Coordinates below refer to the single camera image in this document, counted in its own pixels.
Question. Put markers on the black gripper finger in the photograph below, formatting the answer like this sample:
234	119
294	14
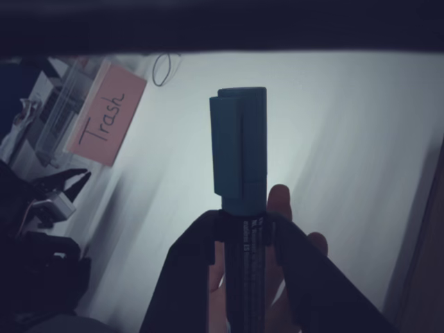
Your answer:
184	277
322	291

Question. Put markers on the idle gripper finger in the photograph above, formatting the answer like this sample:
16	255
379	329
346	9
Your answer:
81	184
66	176

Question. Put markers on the green capped permanent marker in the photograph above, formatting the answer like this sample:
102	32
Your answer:
239	145

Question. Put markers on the idle black robot arm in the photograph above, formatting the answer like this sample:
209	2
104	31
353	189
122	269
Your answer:
41	263

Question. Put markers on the person's right hand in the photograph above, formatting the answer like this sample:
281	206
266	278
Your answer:
279	201

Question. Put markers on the clear plastic box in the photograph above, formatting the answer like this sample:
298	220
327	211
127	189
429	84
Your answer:
66	104

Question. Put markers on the pink paper trash sign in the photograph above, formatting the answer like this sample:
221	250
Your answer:
107	114

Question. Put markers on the white grey device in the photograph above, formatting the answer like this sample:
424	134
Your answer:
43	90

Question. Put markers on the shallow brown cardboard box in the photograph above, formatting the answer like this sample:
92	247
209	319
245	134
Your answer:
430	260

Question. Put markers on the idle arm white camera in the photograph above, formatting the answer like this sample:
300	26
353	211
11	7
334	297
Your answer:
57	208

